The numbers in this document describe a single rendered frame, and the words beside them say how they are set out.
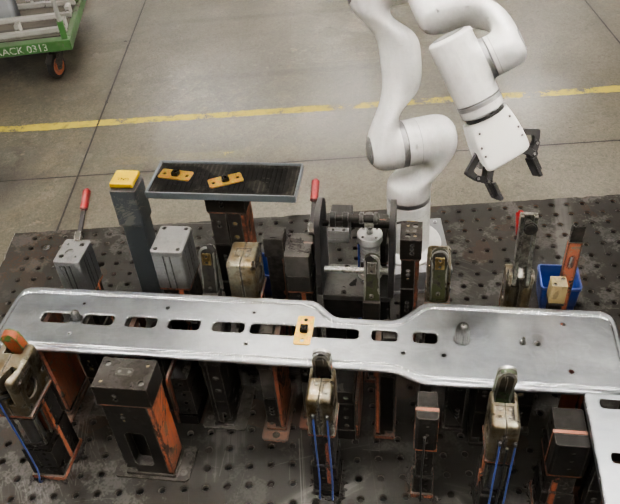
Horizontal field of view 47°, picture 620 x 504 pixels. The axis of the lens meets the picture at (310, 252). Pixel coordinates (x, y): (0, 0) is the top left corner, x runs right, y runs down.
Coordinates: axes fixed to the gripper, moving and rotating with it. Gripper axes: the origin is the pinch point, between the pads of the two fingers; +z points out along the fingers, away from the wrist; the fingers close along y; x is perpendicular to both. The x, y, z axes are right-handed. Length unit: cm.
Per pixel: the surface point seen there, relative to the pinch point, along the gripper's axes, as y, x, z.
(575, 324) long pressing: -0.4, -4.0, 35.9
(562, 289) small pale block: -1.9, -6.2, 28.4
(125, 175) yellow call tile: 68, -56, -35
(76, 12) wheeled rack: 67, -409, -127
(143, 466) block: 98, -27, 22
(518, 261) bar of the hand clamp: 3.1, -9.4, 18.9
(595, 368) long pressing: 3.9, 6.5, 40.3
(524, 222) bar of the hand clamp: -0.9, -7.0, 10.9
